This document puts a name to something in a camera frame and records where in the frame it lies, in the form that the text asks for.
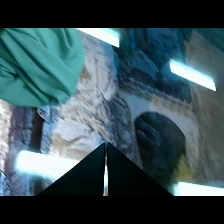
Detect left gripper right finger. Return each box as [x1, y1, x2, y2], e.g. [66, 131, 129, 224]
[106, 142, 174, 197]

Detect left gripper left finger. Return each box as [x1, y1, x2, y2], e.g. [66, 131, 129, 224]
[38, 142, 107, 197]

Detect green garment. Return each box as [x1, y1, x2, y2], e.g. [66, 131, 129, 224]
[0, 27, 86, 108]

